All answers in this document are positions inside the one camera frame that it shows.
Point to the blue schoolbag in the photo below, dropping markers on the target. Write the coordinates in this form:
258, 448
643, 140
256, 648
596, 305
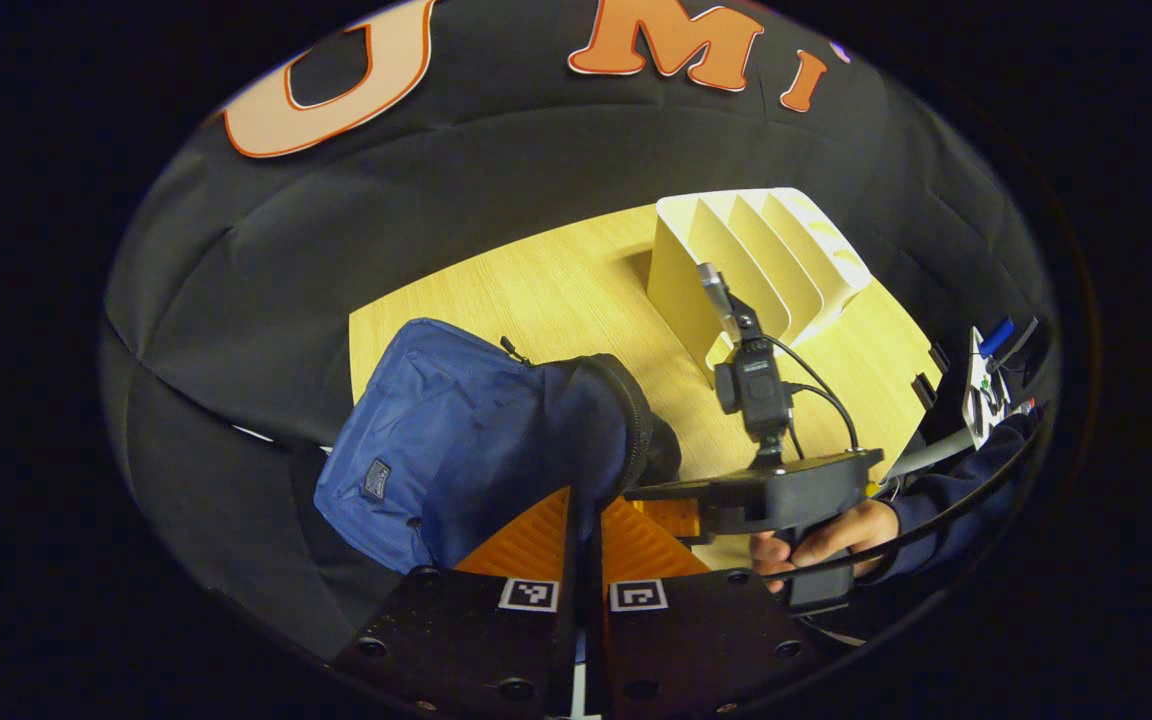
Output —
456, 440

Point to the white printed board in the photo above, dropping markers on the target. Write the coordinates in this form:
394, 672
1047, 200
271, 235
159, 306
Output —
981, 400

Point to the white metal bar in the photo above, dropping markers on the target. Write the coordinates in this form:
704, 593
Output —
936, 455

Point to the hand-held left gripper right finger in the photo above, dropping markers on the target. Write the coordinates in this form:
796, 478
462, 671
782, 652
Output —
596, 640

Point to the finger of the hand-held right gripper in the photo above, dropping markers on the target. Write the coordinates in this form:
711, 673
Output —
671, 518

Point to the blue marker pen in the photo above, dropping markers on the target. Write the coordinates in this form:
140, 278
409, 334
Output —
996, 338

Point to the white bookshelf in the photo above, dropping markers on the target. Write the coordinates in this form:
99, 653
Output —
681, 290

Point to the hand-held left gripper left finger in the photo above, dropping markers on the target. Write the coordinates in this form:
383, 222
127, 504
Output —
568, 640

